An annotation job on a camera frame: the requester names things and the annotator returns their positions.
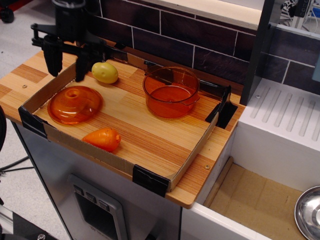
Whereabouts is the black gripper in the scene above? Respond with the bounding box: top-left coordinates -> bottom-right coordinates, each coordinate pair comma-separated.
30,6 -> 107,83

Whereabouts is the orange transparent pot lid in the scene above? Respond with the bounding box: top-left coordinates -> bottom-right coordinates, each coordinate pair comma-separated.
47,86 -> 104,125

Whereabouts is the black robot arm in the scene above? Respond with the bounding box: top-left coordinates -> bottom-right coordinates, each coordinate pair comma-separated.
31,0 -> 106,82

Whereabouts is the orange transparent pot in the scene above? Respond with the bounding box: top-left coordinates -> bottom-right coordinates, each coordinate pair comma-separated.
142,66 -> 200,119

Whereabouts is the yellow toy potato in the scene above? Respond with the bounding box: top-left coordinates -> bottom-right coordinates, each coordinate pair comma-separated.
91,62 -> 119,84

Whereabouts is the cardboard fence with black tape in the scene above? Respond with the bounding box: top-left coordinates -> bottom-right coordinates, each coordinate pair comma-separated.
18,53 -> 244,205

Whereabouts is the black caster wheel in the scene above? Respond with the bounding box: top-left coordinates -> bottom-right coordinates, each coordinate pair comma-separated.
0,6 -> 14,24

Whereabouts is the orange toy carrot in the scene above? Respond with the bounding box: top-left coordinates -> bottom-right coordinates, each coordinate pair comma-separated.
82,128 -> 121,152

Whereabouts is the white sink drainboard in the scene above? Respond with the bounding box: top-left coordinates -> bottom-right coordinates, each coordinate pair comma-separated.
231,79 -> 320,192

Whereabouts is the steel bowl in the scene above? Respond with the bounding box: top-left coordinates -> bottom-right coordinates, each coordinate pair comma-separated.
294,186 -> 320,240

